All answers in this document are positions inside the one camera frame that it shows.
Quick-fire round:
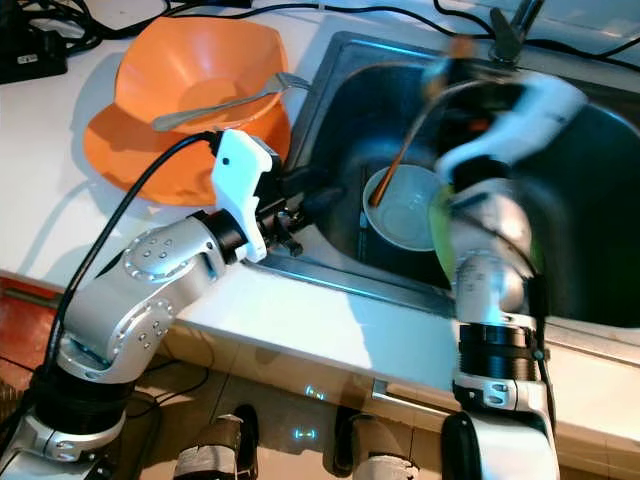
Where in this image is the red plastic bag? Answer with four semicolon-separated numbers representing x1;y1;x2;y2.
0;285;81;366

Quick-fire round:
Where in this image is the black counter cable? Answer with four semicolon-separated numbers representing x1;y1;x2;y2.
80;0;640;51

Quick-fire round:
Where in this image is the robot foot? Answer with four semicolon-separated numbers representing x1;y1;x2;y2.
335;408;421;480
175;405;261;480

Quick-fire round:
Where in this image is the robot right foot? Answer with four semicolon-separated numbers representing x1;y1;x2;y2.
335;408;421;480

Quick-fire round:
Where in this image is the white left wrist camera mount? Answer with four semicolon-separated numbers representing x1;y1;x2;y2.
210;128;283;263

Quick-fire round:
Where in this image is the dark metal faucet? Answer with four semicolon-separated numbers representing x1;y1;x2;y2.
490;0;546;63

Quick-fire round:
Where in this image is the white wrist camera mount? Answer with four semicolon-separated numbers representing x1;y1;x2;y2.
435;75;586;186
210;128;283;263

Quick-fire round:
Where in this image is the green plate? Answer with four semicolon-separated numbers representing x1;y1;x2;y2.
428;190;461;281

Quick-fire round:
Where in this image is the black power strip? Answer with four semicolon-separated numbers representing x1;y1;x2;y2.
0;30;66;84

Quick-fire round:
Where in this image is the orange plastic bowl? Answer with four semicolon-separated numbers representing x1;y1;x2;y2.
112;15;291;133

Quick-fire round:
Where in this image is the orange plastic plate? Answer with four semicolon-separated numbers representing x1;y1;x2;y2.
82;95;291;206

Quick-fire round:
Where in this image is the metal fork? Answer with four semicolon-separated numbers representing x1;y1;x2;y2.
150;72;311;133

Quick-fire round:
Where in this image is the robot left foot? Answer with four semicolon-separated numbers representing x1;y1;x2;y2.
175;405;261;480

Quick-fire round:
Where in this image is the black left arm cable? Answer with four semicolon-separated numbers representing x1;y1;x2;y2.
50;130;226;341

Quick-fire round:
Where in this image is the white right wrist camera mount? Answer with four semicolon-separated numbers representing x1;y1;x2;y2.
435;75;586;186

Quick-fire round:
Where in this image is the stainless steel sink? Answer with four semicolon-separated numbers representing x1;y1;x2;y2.
250;30;640;331

